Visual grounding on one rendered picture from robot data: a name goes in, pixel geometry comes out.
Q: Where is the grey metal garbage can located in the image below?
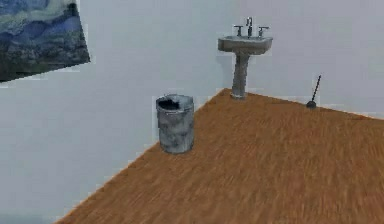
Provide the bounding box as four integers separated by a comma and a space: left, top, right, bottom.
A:
155, 93, 196, 155

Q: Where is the black toilet plunger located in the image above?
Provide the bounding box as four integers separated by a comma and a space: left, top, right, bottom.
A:
306, 74, 323, 110

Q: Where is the grey pedestal sink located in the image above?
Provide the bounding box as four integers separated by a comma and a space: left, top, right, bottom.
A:
217, 16, 274, 100

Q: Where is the blue landscape wall painting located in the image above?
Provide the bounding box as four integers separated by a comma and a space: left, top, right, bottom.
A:
0, 0, 92, 83

